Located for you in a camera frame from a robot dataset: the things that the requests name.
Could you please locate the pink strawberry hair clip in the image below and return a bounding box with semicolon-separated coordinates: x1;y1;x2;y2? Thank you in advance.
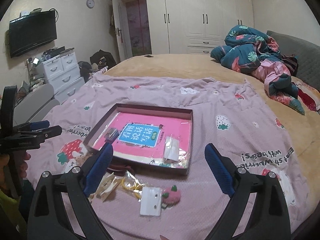
161;185;181;209

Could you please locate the yellow hair ties bag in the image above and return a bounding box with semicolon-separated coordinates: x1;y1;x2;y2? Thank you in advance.
120;171;145;201

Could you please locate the grey chair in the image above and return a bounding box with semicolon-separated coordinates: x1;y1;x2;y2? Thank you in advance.
14;84;60;125

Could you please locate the white drawer cabinet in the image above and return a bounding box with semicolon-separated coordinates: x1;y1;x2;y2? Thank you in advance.
36;48;85;104

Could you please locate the small blue hair comb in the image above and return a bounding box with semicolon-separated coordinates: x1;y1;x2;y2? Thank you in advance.
105;128;119;141

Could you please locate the pink strawberry blanket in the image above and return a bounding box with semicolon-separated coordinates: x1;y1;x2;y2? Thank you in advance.
27;74;311;239

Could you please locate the tan bed sheet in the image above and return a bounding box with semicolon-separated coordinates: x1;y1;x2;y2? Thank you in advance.
106;54;319;190

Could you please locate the black bag on floor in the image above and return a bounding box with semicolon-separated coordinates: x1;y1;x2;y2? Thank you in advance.
89;50;117;69

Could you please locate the white earring card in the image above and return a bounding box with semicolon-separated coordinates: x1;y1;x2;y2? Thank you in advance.
140;186;162;217

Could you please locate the clear bag earring card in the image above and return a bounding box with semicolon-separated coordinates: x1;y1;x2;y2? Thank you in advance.
163;137;180;162

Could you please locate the pink book in plastic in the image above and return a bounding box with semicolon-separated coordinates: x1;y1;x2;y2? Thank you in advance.
92;112;193;169

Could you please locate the white door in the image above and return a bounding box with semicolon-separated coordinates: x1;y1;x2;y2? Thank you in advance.
112;0;133;62

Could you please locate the grey padded headboard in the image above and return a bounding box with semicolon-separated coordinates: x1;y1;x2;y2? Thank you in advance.
267;30;320;90

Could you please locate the teal floral quilt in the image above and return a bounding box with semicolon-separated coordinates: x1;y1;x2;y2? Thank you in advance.
210;25;305;115

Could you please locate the white wardrobe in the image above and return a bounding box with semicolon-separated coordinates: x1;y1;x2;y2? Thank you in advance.
105;0;254;55

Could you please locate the black wall television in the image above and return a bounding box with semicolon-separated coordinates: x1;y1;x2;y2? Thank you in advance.
9;10;57;58

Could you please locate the round wall clock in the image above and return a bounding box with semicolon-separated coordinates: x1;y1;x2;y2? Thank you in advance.
86;0;95;9

